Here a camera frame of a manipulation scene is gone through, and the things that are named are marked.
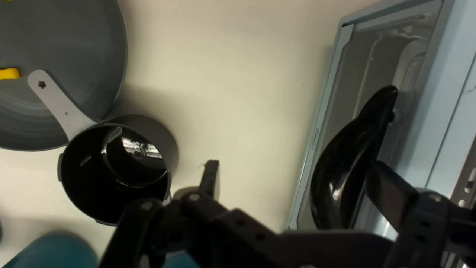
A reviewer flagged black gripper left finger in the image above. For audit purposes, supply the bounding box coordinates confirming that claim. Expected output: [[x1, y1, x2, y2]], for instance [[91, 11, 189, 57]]
[[97, 160, 318, 268]]

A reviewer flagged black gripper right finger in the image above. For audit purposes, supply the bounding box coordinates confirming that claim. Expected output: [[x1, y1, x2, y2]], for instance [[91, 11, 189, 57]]
[[364, 161, 476, 268]]

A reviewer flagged teal cooking pot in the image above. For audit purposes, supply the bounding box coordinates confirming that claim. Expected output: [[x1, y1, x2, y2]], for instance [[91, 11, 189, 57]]
[[2, 232, 101, 268]]

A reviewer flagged grey frying pan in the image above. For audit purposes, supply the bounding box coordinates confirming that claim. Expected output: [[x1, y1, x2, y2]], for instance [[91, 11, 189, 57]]
[[0, 0, 129, 154]]

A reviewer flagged yellow toy fry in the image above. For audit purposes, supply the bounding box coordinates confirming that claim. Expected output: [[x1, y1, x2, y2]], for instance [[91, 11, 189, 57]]
[[0, 67, 21, 82]]

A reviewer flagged black saucepan silver handle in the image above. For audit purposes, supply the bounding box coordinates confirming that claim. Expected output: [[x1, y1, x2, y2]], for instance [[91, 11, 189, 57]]
[[27, 67, 180, 228]]

